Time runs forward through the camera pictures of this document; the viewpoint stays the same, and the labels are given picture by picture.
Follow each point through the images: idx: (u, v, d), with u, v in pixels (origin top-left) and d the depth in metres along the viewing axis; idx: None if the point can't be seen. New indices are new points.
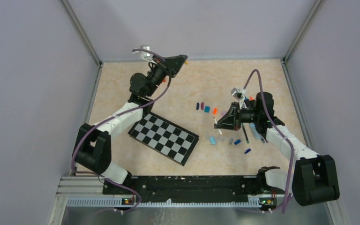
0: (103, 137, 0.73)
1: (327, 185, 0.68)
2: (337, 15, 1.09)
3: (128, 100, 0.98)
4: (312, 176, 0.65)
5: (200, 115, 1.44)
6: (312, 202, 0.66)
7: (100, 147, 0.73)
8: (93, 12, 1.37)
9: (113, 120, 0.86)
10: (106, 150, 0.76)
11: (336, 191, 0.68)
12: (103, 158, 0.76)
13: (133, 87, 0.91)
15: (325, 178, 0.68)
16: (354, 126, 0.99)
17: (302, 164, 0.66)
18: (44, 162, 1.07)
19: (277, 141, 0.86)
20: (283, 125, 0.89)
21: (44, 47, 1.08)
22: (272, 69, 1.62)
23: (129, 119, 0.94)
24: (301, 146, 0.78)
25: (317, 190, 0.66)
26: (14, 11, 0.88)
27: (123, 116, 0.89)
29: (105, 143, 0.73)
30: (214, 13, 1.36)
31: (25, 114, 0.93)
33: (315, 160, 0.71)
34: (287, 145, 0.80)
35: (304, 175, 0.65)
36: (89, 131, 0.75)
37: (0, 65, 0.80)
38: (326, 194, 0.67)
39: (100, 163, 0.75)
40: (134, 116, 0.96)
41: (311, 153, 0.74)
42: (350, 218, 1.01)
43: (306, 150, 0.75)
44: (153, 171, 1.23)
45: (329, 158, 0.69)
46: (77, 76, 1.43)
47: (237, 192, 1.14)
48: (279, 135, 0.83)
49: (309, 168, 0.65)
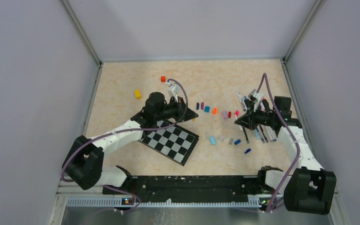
0: (95, 154, 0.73)
1: (318, 199, 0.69)
2: (338, 15, 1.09)
3: (131, 117, 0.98)
4: (308, 187, 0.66)
5: (200, 115, 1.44)
6: (298, 209, 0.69)
7: (91, 163, 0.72)
8: (93, 12, 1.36)
9: (110, 136, 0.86)
10: (96, 167, 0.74)
11: (326, 206, 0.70)
12: (92, 174, 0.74)
13: (150, 101, 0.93)
15: (319, 193, 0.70)
16: (354, 126, 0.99)
17: (300, 173, 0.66)
18: (44, 162, 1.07)
19: (288, 143, 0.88)
20: (299, 127, 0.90)
21: (44, 46, 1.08)
22: (272, 69, 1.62)
23: (127, 138, 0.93)
24: (308, 155, 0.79)
25: (305, 200, 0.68)
26: (14, 11, 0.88)
27: (123, 135, 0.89)
29: (96, 161, 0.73)
30: (214, 13, 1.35)
31: (25, 114, 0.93)
33: (317, 173, 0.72)
34: (295, 149, 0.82)
35: (300, 184, 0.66)
36: (85, 144, 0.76)
37: (0, 64, 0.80)
38: (313, 206, 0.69)
39: (87, 178, 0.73)
40: (133, 135, 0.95)
41: (316, 166, 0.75)
42: (350, 218, 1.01)
43: (311, 161, 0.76)
44: (153, 171, 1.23)
45: (331, 175, 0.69)
46: (77, 76, 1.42)
47: (237, 192, 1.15)
48: (290, 138, 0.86)
49: (308, 179, 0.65)
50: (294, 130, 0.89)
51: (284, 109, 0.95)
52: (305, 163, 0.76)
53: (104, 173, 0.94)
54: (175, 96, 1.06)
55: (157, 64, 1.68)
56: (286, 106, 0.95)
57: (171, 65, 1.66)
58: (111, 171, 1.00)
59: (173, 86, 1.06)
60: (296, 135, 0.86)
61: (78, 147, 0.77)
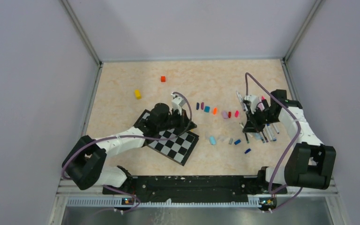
0: (97, 155, 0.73)
1: (319, 174, 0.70)
2: (338, 15, 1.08)
3: (135, 124, 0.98)
4: (308, 161, 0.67)
5: (200, 115, 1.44)
6: (299, 183, 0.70)
7: (92, 164, 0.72)
8: (93, 12, 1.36)
9: (114, 139, 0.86)
10: (96, 168, 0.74)
11: (327, 181, 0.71)
12: (91, 175, 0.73)
13: (155, 111, 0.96)
15: (319, 168, 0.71)
16: (354, 126, 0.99)
17: (301, 147, 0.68)
18: (44, 162, 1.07)
19: (288, 123, 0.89)
20: (299, 108, 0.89)
21: (44, 46, 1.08)
22: (272, 69, 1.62)
23: (130, 144, 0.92)
24: (308, 131, 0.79)
25: (307, 175, 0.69)
26: (14, 11, 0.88)
27: (125, 140, 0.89)
29: (97, 162, 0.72)
30: (215, 13, 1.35)
31: (25, 113, 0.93)
33: (317, 148, 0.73)
34: (295, 126, 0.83)
35: (300, 157, 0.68)
36: (87, 145, 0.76)
37: None
38: (314, 180, 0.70)
39: (86, 179, 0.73)
40: (134, 142, 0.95)
41: (316, 140, 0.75)
42: (350, 217, 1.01)
43: (311, 137, 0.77)
44: (153, 171, 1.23)
45: (331, 149, 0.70)
46: (77, 76, 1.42)
47: (237, 192, 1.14)
48: (291, 117, 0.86)
49: (307, 153, 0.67)
50: (294, 110, 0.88)
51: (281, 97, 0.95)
52: (305, 139, 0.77)
53: (103, 174, 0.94)
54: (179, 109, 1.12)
55: (157, 64, 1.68)
56: (281, 94, 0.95)
57: (171, 65, 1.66)
58: (110, 171, 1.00)
59: (179, 99, 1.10)
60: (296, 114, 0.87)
61: (81, 147, 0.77)
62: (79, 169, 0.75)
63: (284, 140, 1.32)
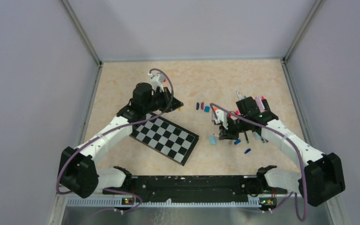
0: (86, 163, 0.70)
1: (334, 182, 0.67)
2: (338, 14, 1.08)
3: (117, 113, 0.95)
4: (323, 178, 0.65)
5: (200, 115, 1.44)
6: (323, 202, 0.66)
7: (82, 174, 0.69)
8: (92, 12, 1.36)
9: (98, 140, 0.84)
10: (91, 174, 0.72)
11: (342, 185, 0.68)
12: (88, 183, 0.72)
13: (138, 91, 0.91)
15: (331, 175, 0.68)
16: (353, 127, 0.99)
17: (311, 169, 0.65)
18: (44, 163, 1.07)
19: (276, 140, 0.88)
20: (276, 119, 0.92)
21: (44, 46, 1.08)
22: (272, 69, 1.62)
23: (117, 137, 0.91)
24: (304, 146, 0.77)
25: (326, 190, 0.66)
26: (15, 11, 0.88)
27: (110, 136, 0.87)
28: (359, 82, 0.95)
29: (88, 169, 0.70)
30: (214, 13, 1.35)
31: (25, 113, 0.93)
33: (320, 160, 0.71)
34: (289, 145, 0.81)
35: (315, 179, 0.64)
36: (72, 155, 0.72)
37: None
38: (333, 191, 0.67)
39: (84, 187, 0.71)
40: (123, 132, 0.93)
41: (317, 153, 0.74)
42: (350, 218, 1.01)
43: (309, 149, 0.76)
44: (153, 171, 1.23)
45: (333, 155, 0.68)
46: (77, 76, 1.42)
47: (237, 192, 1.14)
48: (278, 135, 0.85)
49: (319, 172, 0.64)
50: (274, 124, 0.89)
51: (251, 108, 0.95)
52: (308, 157, 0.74)
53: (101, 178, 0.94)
54: (160, 86, 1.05)
55: (157, 64, 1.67)
56: (251, 104, 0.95)
57: (171, 64, 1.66)
58: (108, 175, 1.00)
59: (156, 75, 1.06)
60: (280, 129, 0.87)
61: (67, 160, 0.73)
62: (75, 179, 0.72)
63: None
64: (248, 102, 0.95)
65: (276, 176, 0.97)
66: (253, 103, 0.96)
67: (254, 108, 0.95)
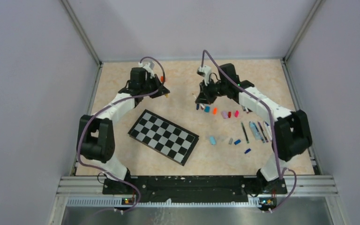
0: (105, 123, 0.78)
1: (302, 137, 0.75)
2: (338, 14, 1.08)
3: (118, 92, 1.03)
4: (290, 132, 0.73)
5: (200, 115, 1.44)
6: (291, 155, 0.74)
7: (105, 133, 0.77)
8: (93, 12, 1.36)
9: (110, 108, 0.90)
10: (110, 134, 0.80)
11: (310, 140, 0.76)
12: (108, 144, 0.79)
13: (133, 71, 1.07)
15: (300, 131, 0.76)
16: (353, 127, 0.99)
17: (281, 123, 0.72)
18: (44, 162, 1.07)
19: (251, 104, 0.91)
20: (252, 87, 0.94)
21: (44, 46, 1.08)
22: (272, 69, 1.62)
23: (124, 108, 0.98)
24: (275, 106, 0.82)
25: (294, 144, 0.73)
26: (15, 11, 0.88)
27: (119, 105, 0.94)
28: (359, 82, 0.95)
29: (108, 128, 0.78)
30: (214, 13, 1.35)
31: (25, 113, 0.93)
33: (289, 117, 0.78)
34: (262, 107, 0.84)
35: (283, 132, 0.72)
36: (91, 119, 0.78)
37: None
38: (302, 146, 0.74)
39: (106, 149, 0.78)
40: (127, 105, 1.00)
41: (286, 111, 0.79)
42: (350, 218, 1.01)
43: (279, 108, 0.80)
44: (153, 171, 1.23)
45: (301, 113, 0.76)
46: (77, 75, 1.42)
47: (237, 192, 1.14)
48: (252, 99, 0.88)
49: (287, 125, 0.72)
50: (251, 91, 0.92)
51: (232, 75, 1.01)
52: (279, 114, 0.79)
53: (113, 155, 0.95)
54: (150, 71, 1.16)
55: (157, 64, 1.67)
56: (231, 71, 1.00)
57: (171, 65, 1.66)
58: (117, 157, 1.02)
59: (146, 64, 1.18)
60: (255, 94, 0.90)
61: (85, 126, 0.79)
62: (93, 145, 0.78)
63: None
64: (230, 70, 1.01)
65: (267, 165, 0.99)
66: (234, 71, 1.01)
67: (233, 75, 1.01)
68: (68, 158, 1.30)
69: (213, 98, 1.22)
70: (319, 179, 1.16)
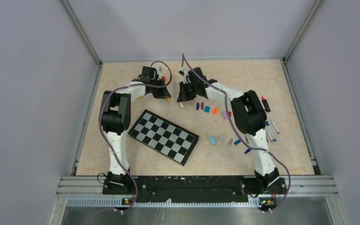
0: (125, 96, 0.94)
1: (257, 112, 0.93)
2: (338, 15, 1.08)
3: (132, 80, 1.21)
4: (243, 108, 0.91)
5: (200, 115, 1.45)
6: (251, 128, 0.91)
7: (124, 104, 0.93)
8: (93, 12, 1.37)
9: (127, 89, 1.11)
10: (128, 107, 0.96)
11: (265, 113, 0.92)
12: (127, 115, 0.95)
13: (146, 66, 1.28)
15: (254, 107, 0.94)
16: (353, 127, 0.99)
17: (234, 102, 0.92)
18: (44, 162, 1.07)
19: (216, 95, 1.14)
20: (216, 82, 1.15)
21: (44, 46, 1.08)
22: (272, 69, 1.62)
23: (137, 91, 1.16)
24: (232, 92, 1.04)
25: (251, 118, 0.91)
26: (15, 11, 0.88)
27: (136, 88, 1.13)
28: (359, 82, 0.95)
29: (128, 101, 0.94)
30: (214, 14, 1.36)
31: (24, 113, 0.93)
33: (244, 97, 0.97)
34: (222, 94, 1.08)
35: (238, 108, 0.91)
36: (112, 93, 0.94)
37: None
38: (258, 119, 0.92)
39: (124, 119, 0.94)
40: (140, 90, 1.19)
41: (239, 93, 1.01)
42: (350, 218, 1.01)
43: (236, 93, 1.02)
44: (153, 171, 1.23)
45: (252, 93, 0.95)
46: (77, 76, 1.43)
47: (237, 192, 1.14)
48: (215, 90, 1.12)
49: (239, 103, 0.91)
50: (215, 85, 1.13)
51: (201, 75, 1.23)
52: (235, 96, 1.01)
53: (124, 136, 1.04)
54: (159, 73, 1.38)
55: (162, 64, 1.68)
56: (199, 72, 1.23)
57: (171, 65, 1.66)
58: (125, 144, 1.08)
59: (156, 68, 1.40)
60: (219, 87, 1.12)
61: (106, 99, 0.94)
62: (113, 116, 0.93)
63: (284, 140, 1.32)
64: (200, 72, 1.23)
65: (256, 160, 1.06)
66: (201, 73, 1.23)
67: (202, 75, 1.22)
68: (68, 158, 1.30)
69: (188, 97, 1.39)
70: (319, 179, 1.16)
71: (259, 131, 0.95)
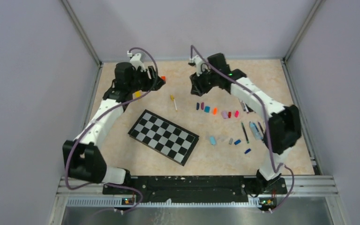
0: (90, 149, 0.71)
1: (293, 131, 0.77)
2: (338, 15, 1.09)
3: (103, 98, 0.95)
4: (283, 127, 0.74)
5: (200, 115, 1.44)
6: (283, 147, 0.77)
7: (91, 161, 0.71)
8: (93, 12, 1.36)
9: (94, 126, 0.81)
10: (99, 158, 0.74)
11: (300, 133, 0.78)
12: (97, 168, 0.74)
13: (118, 68, 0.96)
15: (291, 124, 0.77)
16: (353, 127, 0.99)
17: (274, 119, 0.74)
18: (45, 162, 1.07)
19: (245, 97, 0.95)
20: (245, 78, 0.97)
21: (44, 46, 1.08)
22: (272, 69, 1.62)
23: (111, 117, 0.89)
24: (269, 100, 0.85)
25: (286, 138, 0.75)
26: (15, 12, 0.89)
27: (105, 120, 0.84)
28: (358, 82, 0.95)
29: (94, 155, 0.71)
30: (214, 14, 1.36)
31: (25, 113, 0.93)
33: (282, 112, 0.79)
34: (255, 100, 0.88)
35: (277, 127, 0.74)
36: (73, 146, 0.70)
37: None
38: (293, 139, 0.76)
39: (96, 173, 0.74)
40: (115, 113, 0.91)
41: (279, 106, 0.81)
42: (350, 218, 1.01)
43: (273, 103, 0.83)
44: (153, 171, 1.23)
45: (293, 108, 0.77)
46: (77, 76, 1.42)
47: (237, 193, 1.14)
48: (246, 92, 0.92)
49: (281, 121, 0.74)
50: (243, 82, 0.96)
51: (222, 65, 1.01)
52: (272, 109, 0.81)
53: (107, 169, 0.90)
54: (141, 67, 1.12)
55: (162, 64, 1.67)
56: (223, 63, 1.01)
57: (171, 65, 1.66)
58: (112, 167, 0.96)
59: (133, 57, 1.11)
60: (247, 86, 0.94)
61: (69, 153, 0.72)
62: (81, 167, 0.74)
63: None
64: (223, 62, 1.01)
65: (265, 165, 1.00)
66: (225, 59, 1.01)
67: (224, 65, 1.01)
68: None
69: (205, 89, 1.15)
70: (319, 179, 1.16)
71: (286, 151, 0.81)
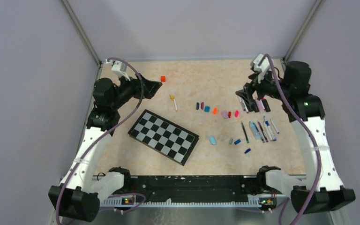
0: (78, 195, 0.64)
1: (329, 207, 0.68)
2: (338, 14, 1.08)
3: (86, 125, 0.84)
4: (320, 206, 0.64)
5: (200, 115, 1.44)
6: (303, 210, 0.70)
7: (80, 207, 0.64)
8: (92, 12, 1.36)
9: (79, 166, 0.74)
10: (89, 199, 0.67)
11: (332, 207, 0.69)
12: (89, 209, 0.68)
13: (96, 91, 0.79)
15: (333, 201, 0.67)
16: (352, 127, 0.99)
17: (318, 197, 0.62)
18: (45, 162, 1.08)
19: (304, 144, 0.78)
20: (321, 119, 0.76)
21: (44, 46, 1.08)
22: None
23: (98, 149, 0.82)
24: (329, 169, 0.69)
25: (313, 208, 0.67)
26: (15, 11, 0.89)
27: (89, 157, 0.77)
28: (358, 82, 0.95)
29: (83, 198, 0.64)
30: (214, 13, 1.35)
31: (25, 113, 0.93)
33: (334, 191, 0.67)
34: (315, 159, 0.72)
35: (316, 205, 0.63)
36: (59, 194, 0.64)
37: None
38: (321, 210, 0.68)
39: (88, 213, 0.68)
40: (102, 143, 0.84)
41: (336, 183, 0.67)
42: (349, 218, 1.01)
43: (332, 177, 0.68)
44: (153, 171, 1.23)
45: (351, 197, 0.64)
46: (77, 76, 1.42)
47: (237, 192, 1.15)
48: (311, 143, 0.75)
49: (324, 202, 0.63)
50: (316, 125, 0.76)
51: (303, 84, 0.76)
52: (326, 183, 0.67)
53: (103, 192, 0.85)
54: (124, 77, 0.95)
55: (162, 64, 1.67)
56: (303, 82, 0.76)
57: (171, 64, 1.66)
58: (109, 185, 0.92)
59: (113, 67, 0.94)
60: (317, 134, 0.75)
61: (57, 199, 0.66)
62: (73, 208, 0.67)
63: (285, 140, 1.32)
64: (305, 82, 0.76)
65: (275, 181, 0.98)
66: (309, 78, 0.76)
67: (304, 85, 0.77)
68: (68, 159, 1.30)
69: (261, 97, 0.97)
70: None
71: None
